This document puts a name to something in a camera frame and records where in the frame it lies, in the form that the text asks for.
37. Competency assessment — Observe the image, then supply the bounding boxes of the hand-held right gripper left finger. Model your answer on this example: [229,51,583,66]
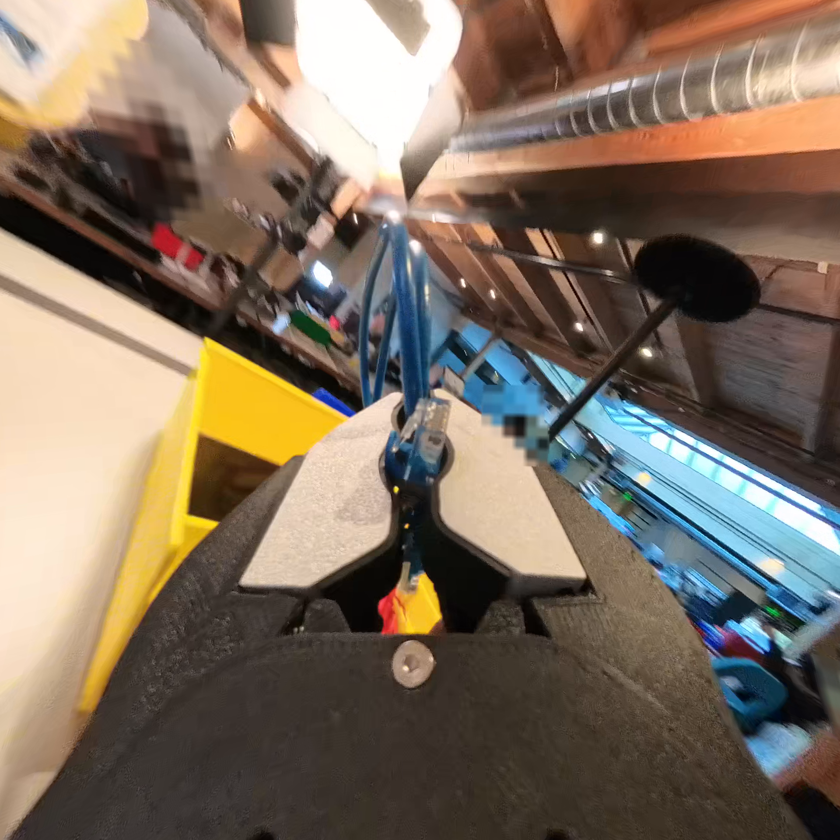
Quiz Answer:
[238,391,404,596]

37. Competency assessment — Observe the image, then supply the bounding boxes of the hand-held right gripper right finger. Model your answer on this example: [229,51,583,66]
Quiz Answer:
[430,388,589,596]

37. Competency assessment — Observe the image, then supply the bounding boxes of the blue ethernet cable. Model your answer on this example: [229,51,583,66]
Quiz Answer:
[358,218,456,572]

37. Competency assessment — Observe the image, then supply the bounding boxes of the red ethernet cable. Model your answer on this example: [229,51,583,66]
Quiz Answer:
[377,563,422,635]

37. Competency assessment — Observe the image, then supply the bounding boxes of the yellow plastic bin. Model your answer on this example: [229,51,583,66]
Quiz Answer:
[77,336,442,715]

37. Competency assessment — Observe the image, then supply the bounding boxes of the black bin divider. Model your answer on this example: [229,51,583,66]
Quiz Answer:
[187,433,282,524]

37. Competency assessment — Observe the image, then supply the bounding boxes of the blue plastic bin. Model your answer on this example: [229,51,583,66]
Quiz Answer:
[310,386,357,419]

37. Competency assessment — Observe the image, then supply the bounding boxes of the small green bin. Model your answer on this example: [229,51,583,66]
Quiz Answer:
[289,308,333,347]

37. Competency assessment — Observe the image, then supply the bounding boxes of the blue chair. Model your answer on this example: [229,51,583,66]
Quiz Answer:
[710,656,790,735]

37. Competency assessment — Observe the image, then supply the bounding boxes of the black round disc on pole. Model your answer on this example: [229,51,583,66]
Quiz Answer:
[546,234,763,439]

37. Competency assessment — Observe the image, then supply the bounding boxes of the small red bin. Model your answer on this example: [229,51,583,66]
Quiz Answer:
[151,222,206,271]

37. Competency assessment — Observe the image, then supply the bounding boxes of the studio light panel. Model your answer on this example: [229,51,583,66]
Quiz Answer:
[292,0,466,181]

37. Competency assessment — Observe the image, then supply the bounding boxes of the instruction sheet stand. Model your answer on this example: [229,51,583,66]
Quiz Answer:
[0,0,151,131]

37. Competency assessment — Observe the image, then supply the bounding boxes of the silver ventilation duct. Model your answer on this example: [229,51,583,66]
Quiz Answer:
[448,12,840,157]

